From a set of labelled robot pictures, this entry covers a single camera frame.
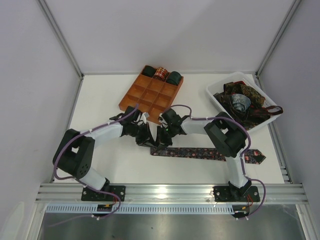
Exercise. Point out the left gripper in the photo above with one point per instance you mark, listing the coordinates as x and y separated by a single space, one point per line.
143 136

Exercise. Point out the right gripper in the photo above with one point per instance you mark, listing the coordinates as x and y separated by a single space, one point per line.
163 136

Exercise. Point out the navy floral tie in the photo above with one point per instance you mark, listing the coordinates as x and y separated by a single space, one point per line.
252 156

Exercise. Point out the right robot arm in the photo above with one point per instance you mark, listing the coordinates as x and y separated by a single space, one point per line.
229 138

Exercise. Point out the pile of dark ties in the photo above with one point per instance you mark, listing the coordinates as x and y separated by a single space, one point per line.
256 114

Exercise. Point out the orange wooden divided tray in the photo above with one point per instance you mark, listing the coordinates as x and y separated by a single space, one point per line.
151 95

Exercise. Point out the red patterned rolled tie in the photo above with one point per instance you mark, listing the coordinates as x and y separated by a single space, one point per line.
161 74

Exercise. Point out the dark green rolled tie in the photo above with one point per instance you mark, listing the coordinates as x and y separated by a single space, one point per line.
148 71

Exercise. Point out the grey blue paisley tie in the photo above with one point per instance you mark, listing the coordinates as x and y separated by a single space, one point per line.
240 102

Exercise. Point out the white plastic basket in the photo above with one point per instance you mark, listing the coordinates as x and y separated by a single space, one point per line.
217 87

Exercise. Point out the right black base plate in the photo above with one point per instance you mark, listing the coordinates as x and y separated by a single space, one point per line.
225 193

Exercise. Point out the aluminium rail frame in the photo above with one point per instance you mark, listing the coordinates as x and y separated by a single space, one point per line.
195 199

